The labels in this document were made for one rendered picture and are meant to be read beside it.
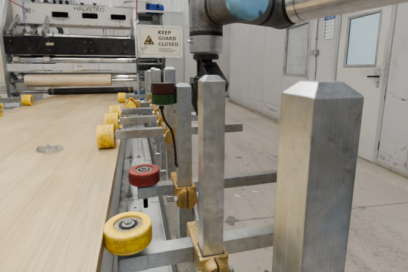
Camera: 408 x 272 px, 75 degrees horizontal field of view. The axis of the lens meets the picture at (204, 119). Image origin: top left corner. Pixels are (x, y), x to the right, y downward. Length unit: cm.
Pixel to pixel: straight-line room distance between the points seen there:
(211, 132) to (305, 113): 25
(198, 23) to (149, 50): 222
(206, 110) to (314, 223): 25
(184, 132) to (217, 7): 30
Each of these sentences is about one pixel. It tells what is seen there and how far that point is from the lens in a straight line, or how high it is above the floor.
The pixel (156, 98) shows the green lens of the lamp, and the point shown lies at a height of 110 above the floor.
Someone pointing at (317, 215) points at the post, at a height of 108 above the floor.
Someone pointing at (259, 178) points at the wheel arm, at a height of 85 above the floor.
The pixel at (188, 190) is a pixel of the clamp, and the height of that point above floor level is 87.
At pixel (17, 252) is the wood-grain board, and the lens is 52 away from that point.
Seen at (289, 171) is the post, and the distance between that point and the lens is 19.
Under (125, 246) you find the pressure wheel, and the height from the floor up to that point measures 89.
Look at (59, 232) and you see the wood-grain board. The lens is 54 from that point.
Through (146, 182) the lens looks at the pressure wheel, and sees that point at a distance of 71.
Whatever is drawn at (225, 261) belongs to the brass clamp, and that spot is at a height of 85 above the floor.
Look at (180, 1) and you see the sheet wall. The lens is 956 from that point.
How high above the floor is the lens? 117
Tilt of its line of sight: 11 degrees down
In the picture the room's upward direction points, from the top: straight up
